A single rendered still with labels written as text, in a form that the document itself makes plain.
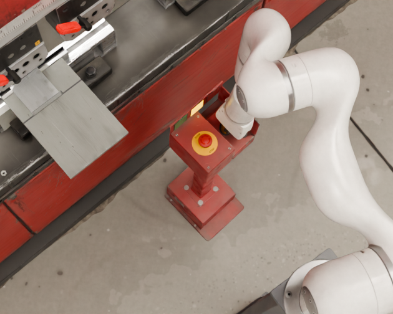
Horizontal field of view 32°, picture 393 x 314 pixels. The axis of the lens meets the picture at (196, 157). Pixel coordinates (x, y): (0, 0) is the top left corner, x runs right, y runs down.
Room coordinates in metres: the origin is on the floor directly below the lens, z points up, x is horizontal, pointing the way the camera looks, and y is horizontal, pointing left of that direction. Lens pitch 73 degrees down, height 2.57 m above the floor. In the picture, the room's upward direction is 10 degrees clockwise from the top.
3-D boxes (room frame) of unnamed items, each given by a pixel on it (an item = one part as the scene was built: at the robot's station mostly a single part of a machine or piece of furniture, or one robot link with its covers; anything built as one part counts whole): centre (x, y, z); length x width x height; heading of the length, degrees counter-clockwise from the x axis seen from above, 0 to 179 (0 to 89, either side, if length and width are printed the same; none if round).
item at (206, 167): (0.65, -0.04, 0.75); 0.20 x 0.16 x 0.18; 143
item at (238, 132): (0.67, -0.09, 0.85); 0.10 x 0.07 x 0.11; 53
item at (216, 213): (0.63, -0.06, 0.06); 0.25 x 0.20 x 0.12; 53
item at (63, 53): (0.64, 0.44, 0.99); 0.20 x 0.03 x 0.03; 141
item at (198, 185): (0.65, -0.04, 0.39); 0.05 x 0.05 x 0.54; 53
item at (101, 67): (0.63, 0.38, 0.89); 0.30 x 0.05 x 0.03; 141
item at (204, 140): (0.61, -0.02, 0.79); 0.04 x 0.04 x 0.04
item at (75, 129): (0.54, 0.33, 1.00); 0.26 x 0.18 x 0.01; 51
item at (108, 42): (0.67, 0.41, 0.92); 0.39 x 0.06 x 0.10; 141
